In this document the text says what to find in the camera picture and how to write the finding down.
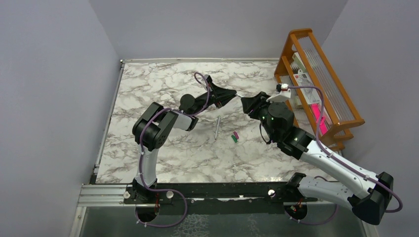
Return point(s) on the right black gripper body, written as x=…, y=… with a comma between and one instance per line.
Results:
x=257, y=106

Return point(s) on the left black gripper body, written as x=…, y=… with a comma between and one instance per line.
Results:
x=212, y=94

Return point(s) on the green pen cap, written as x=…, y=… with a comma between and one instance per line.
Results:
x=234, y=138

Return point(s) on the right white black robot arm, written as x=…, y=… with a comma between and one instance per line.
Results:
x=366, y=193

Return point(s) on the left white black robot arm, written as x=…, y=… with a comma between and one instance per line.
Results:
x=153, y=128

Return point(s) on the white package in rack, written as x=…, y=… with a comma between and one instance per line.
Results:
x=300, y=74

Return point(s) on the orange wooden rack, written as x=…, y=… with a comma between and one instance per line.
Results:
x=336, y=106

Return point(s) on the pink item in rack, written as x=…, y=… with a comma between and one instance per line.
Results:
x=316, y=110

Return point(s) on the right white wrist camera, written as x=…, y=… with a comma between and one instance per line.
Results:
x=284, y=94

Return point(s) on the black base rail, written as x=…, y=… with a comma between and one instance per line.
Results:
x=213, y=198

